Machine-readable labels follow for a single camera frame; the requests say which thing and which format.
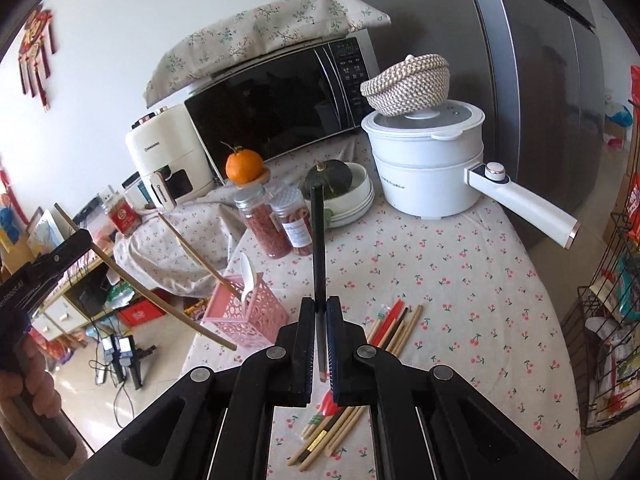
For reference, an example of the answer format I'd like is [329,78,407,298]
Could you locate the red plastic spoon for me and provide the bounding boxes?
[320,301,405,418]

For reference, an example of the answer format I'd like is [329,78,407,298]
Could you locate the floral beige cloth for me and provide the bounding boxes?
[144,0,392,108]

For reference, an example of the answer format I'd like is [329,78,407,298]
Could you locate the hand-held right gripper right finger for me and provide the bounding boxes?
[325,296,571,480]

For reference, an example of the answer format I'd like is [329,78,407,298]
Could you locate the white low cabinet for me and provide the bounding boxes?
[30,280,101,351]

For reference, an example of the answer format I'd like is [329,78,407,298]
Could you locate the goji berry jar silver lid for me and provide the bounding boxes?
[234,186,292,260]

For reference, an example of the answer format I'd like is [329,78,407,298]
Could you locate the black microwave oven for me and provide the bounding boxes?
[184,35,382,186]

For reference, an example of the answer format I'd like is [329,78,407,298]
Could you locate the black chopstick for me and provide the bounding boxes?
[310,185,327,381]

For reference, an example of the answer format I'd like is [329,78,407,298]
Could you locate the grey refrigerator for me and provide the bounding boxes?
[340,0,608,251]

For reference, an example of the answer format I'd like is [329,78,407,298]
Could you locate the dark green squash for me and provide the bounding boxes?
[299,159,357,200]

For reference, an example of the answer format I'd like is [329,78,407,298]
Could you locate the clear container with black lid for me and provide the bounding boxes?
[121,171,156,211]

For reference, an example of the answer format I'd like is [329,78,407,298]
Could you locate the woven rope basket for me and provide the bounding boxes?
[360,54,451,116]

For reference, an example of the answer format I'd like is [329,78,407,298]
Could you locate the red cardboard box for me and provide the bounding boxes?
[117,295,168,328]

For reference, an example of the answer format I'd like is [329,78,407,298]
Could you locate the black devices with cables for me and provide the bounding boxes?
[92,334,157,392]

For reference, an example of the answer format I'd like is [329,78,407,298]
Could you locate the white electric cooking pot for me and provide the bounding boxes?
[361,100,583,250]

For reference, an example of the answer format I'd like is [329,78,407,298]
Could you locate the cream air fryer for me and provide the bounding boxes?
[125,104,216,208]

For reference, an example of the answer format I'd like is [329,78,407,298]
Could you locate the cherry print tablecloth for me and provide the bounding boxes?
[112,130,581,480]

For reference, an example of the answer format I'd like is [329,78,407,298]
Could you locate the dark-ended wooden chopstick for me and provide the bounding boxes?
[287,306,410,463]

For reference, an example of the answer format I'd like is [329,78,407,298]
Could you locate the orange with stem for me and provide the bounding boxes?
[222,141,264,186]

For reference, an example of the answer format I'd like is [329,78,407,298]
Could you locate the red hanging wall ornament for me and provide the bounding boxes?
[17,6,56,111]

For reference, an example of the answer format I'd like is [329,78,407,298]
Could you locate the person's left hand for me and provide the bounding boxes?
[0,337,60,421]

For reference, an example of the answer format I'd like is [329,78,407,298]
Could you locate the red label nut jar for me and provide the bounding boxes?
[102,195,141,237]

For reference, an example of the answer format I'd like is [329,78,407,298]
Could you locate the yellow printed box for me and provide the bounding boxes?
[181,296,211,318]

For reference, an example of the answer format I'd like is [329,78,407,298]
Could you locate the stack of white bowls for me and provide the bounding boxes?
[320,161,376,228]

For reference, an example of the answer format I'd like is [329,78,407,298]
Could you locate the labelled dried fruit jar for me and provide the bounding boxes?
[270,185,316,257]

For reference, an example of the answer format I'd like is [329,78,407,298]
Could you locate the white plastic spoon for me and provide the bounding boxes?
[239,252,266,306]

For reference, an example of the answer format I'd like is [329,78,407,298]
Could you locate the pink plastic utensil basket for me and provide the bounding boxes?
[201,274,291,348]

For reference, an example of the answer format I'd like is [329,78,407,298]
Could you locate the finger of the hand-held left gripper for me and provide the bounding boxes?
[9,229,97,282]

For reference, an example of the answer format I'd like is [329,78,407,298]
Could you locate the black wire rack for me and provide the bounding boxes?
[560,210,640,436]

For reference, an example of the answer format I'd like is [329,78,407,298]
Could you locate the pile of chopsticks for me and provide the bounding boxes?
[299,305,417,473]

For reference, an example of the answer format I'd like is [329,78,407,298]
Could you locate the framed picture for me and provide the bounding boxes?
[27,207,71,256]

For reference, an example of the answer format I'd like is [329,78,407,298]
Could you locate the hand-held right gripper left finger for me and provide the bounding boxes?
[75,297,317,480]

